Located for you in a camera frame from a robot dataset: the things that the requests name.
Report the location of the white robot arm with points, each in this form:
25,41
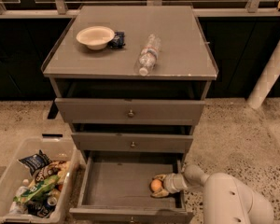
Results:
226,199

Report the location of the orange fruit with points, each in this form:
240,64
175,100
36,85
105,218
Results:
155,185

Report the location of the clear plastic water bottle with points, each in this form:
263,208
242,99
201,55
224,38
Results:
149,55

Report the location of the dark blue snack packet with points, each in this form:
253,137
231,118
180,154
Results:
118,41

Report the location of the white leaning tube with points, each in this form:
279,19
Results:
267,79

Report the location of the dark blue chip bag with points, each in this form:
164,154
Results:
35,162

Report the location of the blue soda can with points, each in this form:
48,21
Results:
42,209

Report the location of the brown white snack bag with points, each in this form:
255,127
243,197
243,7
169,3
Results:
59,168

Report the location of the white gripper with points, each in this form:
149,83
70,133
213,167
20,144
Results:
171,183

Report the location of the grey drawer cabinet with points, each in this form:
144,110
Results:
184,70

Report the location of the clear plastic storage bin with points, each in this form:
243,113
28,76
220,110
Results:
57,149

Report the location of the grey middle drawer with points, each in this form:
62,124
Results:
133,142

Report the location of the white paper bowl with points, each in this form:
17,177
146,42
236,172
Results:
95,37

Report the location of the grey top drawer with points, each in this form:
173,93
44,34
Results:
136,111

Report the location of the grey open bottom drawer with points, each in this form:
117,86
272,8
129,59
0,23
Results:
116,189

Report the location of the green snack bag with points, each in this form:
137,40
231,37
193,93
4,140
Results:
38,190

